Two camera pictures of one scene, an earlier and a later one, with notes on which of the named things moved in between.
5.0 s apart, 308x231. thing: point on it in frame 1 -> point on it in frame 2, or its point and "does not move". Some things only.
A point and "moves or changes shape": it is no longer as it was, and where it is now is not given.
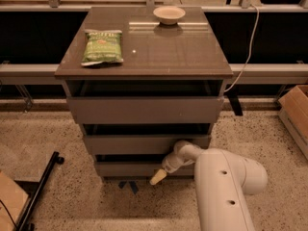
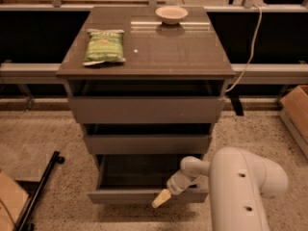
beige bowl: x=168 y=14 does not move
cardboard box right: x=293 y=108 does not move
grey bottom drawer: x=141 y=169 moves or changes shape
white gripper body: x=171 y=165 -> x=175 y=186
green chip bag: x=102 y=46 does not move
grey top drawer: x=145 y=110 does not move
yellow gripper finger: x=159 y=176 -> x=162 y=197
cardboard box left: x=12 y=200 does not move
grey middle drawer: x=141 y=144 does not move
